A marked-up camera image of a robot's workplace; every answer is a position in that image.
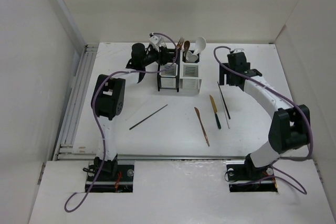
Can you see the left black chopstick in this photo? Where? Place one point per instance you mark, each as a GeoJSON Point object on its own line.
{"type": "Point", "coordinates": [155, 112]}

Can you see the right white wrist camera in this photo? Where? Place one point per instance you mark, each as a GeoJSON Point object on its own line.
{"type": "Point", "coordinates": [236, 51]}

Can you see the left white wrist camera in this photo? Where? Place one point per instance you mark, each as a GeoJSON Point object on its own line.
{"type": "Point", "coordinates": [155, 41]}

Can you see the left white chopstick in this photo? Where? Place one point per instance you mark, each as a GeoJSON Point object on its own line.
{"type": "Point", "coordinates": [130, 115]}

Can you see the small white ceramic spoon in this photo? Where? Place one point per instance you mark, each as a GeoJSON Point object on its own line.
{"type": "Point", "coordinates": [200, 45]}

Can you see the right black chopstick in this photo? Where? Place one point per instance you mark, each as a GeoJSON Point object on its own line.
{"type": "Point", "coordinates": [224, 102]}

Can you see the aluminium rail left side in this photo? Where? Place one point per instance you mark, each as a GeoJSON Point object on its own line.
{"type": "Point", "coordinates": [69, 123]}

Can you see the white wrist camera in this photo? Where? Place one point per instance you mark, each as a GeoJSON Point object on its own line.
{"type": "Point", "coordinates": [155, 41]}
{"type": "Point", "coordinates": [236, 51]}

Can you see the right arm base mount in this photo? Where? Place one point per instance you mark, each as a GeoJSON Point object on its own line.
{"type": "Point", "coordinates": [241, 181]}

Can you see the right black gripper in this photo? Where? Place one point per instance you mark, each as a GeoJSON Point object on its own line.
{"type": "Point", "coordinates": [224, 70]}

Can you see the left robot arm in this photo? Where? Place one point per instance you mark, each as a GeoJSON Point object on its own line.
{"type": "Point", "coordinates": [108, 98]}

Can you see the white utensil rack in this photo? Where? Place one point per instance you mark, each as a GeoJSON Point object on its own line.
{"type": "Point", "coordinates": [190, 76]}

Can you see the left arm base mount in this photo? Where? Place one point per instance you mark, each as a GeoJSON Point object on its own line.
{"type": "Point", "coordinates": [115, 177]}

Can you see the aluminium rail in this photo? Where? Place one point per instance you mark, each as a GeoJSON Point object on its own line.
{"type": "Point", "coordinates": [69, 123]}
{"type": "Point", "coordinates": [175, 157]}

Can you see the brown wooden spoon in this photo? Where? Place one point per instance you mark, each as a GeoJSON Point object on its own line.
{"type": "Point", "coordinates": [186, 47]}

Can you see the white chopstick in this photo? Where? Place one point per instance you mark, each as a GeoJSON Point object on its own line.
{"type": "Point", "coordinates": [225, 110]}
{"type": "Point", "coordinates": [130, 115]}

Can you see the rose gold fork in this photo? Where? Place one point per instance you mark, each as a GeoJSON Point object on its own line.
{"type": "Point", "coordinates": [179, 44]}

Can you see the large white ceramic spoon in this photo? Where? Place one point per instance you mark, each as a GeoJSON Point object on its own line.
{"type": "Point", "coordinates": [191, 58]}

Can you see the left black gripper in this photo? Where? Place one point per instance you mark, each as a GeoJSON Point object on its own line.
{"type": "Point", "coordinates": [163, 55]}

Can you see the gold knife green handle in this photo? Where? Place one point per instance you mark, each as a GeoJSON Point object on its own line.
{"type": "Point", "coordinates": [215, 112]}

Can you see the rose gold knife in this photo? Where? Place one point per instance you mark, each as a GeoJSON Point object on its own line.
{"type": "Point", "coordinates": [202, 126]}

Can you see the aluminium rail front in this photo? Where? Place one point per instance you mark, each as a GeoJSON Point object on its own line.
{"type": "Point", "coordinates": [175, 157]}

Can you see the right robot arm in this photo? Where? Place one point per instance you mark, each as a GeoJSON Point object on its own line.
{"type": "Point", "coordinates": [290, 123]}

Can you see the black utensil rack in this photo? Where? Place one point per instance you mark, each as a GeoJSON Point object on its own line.
{"type": "Point", "coordinates": [169, 76]}

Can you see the right white chopstick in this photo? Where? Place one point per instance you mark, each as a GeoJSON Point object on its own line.
{"type": "Point", "coordinates": [225, 110]}

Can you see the black chopstick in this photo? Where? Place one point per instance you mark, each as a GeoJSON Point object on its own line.
{"type": "Point", "coordinates": [224, 102]}
{"type": "Point", "coordinates": [155, 112]}

